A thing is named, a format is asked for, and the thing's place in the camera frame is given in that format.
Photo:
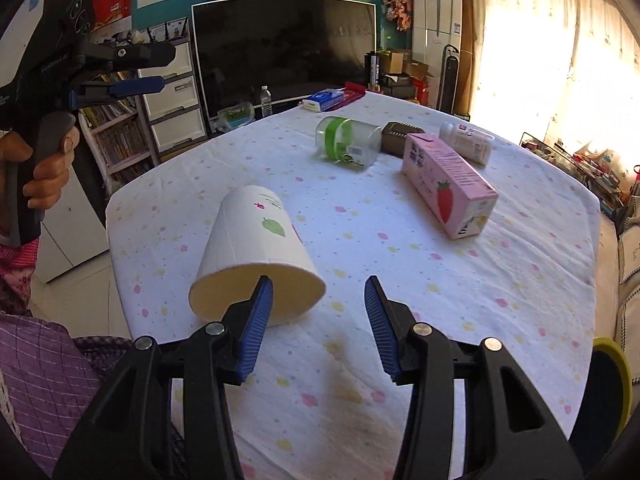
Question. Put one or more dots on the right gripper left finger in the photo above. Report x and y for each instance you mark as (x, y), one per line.
(163, 413)

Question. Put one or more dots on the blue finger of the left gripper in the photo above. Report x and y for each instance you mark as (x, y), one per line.
(95, 93)

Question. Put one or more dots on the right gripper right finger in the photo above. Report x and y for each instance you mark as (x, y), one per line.
(510, 432)

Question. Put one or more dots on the pink sleeved left forearm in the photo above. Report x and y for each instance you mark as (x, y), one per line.
(17, 267)

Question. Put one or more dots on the yellow rimmed trash bin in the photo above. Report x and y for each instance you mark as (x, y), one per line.
(606, 403)

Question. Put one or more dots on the person's left hand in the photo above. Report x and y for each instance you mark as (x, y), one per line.
(50, 175)

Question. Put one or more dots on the clear water bottle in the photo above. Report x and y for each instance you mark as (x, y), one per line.
(266, 101)

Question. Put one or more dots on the flat screen television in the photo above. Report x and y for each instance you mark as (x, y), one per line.
(292, 47)

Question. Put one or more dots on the beige sectional sofa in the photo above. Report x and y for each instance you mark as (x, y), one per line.
(617, 291)

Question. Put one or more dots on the blue tissue pack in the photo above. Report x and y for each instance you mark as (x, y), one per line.
(323, 100)

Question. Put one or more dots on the white paper roll cup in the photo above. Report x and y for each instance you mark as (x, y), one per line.
(253, 236)

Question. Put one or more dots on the floral white table cloth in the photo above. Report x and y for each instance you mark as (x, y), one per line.
(319, 405)

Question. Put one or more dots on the red flat box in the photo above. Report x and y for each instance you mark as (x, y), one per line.
(351, 93)

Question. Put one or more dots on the clear jar green label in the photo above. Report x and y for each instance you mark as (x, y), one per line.
(348, 141)

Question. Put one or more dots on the pink strawberry milk carton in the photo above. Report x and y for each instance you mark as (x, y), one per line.
(458, 196)

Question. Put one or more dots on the dark brown small box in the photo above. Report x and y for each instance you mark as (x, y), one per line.
(394, 135)

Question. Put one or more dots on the pile of books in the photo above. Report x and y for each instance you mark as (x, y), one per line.
(601, 171)

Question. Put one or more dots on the white pill bottle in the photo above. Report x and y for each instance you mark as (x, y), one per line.
(471, 143)

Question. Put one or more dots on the black tower fan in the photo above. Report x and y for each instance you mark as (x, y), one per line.
(448, 80)

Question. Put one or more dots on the white standing air conditioner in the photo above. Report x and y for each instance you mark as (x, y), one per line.
(435, 23)

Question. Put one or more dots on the cream floral curtains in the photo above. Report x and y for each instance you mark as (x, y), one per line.
(563, 70)

